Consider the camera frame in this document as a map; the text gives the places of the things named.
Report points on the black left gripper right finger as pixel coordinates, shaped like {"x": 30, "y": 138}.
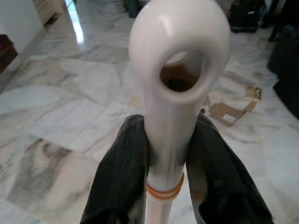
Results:
{"x": 217, "y": 172}

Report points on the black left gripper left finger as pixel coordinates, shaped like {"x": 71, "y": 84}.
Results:
{"x": 121, "y": 168}

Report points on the flat brown cardboard piece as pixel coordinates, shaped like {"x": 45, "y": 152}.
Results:
{"x": 224, "y": 112}

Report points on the small brown cardboard scrap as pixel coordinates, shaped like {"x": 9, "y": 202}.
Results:
{"x": 253, "y": 92}

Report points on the black bag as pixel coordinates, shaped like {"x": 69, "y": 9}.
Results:
{"x": 287, "y": 70}

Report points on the dark green bin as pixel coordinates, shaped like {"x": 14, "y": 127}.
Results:
{"x": 133, "y": 8}

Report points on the black suitcase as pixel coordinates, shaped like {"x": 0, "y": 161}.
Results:
{"x": 245, "y": 14}

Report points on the dark brown wooden furniture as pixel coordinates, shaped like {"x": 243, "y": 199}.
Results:
{"x": 7, "y": 53}

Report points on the light wooden cabinet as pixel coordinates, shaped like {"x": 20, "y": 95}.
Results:
{"x": 46, "y": 9}

